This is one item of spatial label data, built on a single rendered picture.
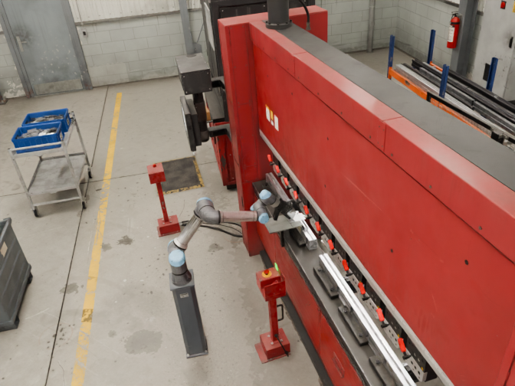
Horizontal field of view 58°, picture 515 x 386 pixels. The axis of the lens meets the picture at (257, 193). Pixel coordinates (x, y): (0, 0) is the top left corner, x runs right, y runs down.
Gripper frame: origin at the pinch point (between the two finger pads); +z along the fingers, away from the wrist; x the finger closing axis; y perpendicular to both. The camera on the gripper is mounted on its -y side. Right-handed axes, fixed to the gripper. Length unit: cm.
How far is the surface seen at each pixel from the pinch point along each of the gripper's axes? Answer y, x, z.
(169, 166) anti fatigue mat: -117, 308, 31
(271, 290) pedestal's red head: -41, -43, -1
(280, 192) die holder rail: 1.8, 43.3, 6.5
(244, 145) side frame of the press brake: 7, 84, -28
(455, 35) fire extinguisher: 315, 369, 270
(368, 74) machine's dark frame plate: 101, -65, -84
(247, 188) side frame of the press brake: -23, 84, 6
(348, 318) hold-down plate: -6, -97, 8
